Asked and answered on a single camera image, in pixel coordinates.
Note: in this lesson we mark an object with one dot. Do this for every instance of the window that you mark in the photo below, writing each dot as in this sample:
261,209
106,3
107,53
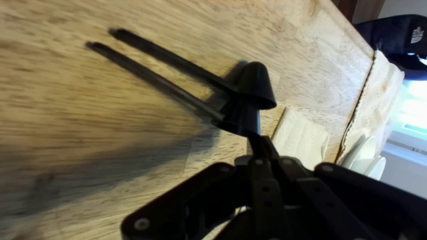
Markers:
415,106

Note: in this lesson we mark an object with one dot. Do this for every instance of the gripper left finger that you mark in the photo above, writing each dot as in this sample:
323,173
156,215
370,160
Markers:
186,203

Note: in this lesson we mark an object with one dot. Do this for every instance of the white folded napkin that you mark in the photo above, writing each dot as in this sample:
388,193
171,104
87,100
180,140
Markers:
300,138

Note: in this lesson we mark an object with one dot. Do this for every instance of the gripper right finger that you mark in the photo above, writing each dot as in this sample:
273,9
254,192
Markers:
350,200

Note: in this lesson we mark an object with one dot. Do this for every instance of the stack of white plates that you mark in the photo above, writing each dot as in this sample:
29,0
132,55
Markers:
365,158

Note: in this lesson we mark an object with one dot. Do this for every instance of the small black measuring cup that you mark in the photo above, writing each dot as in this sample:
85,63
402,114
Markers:
238,118

